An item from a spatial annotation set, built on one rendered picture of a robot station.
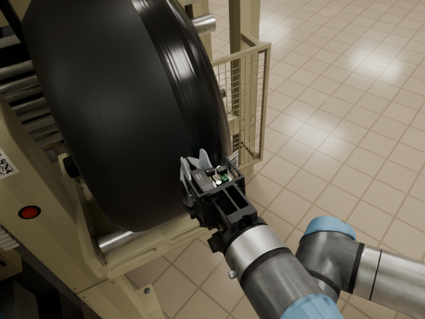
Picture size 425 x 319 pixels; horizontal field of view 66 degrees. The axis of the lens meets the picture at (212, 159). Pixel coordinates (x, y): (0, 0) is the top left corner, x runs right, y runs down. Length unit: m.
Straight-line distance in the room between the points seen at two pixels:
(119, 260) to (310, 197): 1.40
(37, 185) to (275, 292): 0.58
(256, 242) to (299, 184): 1.73
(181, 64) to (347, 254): 0.38
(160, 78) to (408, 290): 0.46
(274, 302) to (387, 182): 1.96
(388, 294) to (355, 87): 2.53
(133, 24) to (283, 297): 0.46
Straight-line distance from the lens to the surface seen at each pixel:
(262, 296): 0.38
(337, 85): 2.93
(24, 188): 0.80
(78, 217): 0.94
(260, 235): 0.41
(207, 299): 1.76
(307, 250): 0.51
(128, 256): 0.93
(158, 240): 0.93
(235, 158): 0.67
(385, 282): 0.51
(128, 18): 0.60
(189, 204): 0.51
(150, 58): 0.56
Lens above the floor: 1.66
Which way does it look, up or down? 48 degrees down
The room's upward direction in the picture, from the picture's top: 6 degrees counter-clockwise
